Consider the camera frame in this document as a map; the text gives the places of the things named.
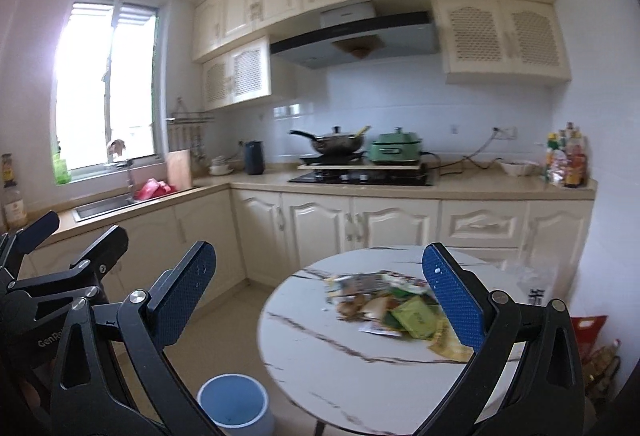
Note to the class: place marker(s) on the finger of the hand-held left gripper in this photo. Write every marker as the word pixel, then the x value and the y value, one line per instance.
pixel 32 236
pixel 107 246

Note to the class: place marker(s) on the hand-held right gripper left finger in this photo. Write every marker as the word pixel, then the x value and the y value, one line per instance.
pixel 185 296

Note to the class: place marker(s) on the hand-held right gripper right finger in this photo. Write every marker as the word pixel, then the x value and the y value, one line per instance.
pixel 452 296

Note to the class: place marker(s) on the green square snack packet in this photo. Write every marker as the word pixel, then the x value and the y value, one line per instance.
pixel 414 316

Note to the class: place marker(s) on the yellow wrapper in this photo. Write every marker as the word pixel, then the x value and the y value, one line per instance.
pixel 452 348

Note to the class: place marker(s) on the pile of food wrappers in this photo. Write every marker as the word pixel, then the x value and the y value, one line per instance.
pixel 365 296

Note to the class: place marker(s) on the blue plastic trash bin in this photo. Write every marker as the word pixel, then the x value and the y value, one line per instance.
pixel 232 403

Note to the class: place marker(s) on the steel sink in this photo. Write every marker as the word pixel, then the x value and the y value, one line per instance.
pixel 100 208

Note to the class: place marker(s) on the brown sauce bottle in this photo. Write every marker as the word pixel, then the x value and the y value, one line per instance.
pixel 14 201

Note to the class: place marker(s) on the red cloth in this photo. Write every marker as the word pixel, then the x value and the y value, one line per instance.
pixel 155 190

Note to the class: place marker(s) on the green plastic bottle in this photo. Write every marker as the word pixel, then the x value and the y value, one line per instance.
pixel 61 169

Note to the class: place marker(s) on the metal faucet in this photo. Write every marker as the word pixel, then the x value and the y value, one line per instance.
pixel 129 171

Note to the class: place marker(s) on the clear plastic rice bag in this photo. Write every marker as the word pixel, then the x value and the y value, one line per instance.
pixel 537 288

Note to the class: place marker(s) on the wooden cutting board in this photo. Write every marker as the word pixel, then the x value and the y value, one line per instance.
pixel 179 169

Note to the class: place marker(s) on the beige kitchen countertop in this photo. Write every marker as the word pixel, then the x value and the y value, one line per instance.
pixel 475 188

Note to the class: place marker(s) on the stack of white bowls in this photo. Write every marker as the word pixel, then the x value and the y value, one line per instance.
pixel 221 166

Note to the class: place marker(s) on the red plastic bag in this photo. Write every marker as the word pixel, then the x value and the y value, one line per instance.
pixel 590 336

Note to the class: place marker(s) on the white bowl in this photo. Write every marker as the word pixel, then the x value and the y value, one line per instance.
pixel 520 168

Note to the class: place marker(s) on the black gas stove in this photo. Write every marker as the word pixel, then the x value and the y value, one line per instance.
pixel 360 177

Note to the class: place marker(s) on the black electric kettle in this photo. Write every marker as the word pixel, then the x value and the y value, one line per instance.
pixel 254 157

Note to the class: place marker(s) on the green electric cooker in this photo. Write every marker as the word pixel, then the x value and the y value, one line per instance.
pixel 397 147

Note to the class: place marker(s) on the kitchen window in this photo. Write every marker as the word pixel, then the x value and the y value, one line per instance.
pixel 100 81

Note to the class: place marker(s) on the large cooking oil bottle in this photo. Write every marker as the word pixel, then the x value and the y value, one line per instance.
pixel 602 366

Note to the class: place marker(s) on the yellow green condiment bottle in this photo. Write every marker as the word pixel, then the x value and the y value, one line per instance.
pixel 551 156

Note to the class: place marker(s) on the clear bottle white label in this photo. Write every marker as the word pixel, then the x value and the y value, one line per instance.
pixel 565 159

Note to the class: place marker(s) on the amber oil bottle red label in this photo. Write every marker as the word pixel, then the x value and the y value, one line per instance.
pixel 578 159

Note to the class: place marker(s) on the wok with lid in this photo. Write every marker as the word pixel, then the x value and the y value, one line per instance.
pixel 335 142

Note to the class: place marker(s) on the cream lattice door cabinet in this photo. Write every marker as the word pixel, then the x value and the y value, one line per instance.
pixel 240 74
pixel 500 39

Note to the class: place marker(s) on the black range hood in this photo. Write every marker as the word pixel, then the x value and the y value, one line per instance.
pixel 360 41

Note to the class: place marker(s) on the wall utensil rack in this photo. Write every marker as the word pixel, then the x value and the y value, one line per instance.
pixel 192 121

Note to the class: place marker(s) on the white wall outlet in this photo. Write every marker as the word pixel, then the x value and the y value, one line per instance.
pixel 505 132

